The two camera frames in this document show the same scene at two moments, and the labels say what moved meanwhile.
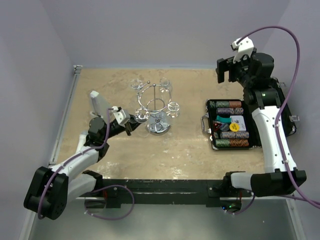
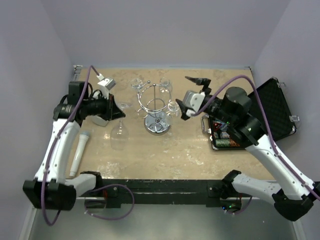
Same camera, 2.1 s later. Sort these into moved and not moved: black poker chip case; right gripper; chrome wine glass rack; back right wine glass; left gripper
Moved: left gripper; right gripper
Not moved: back right wine glass; chrome wine glass rack; black poker chip case
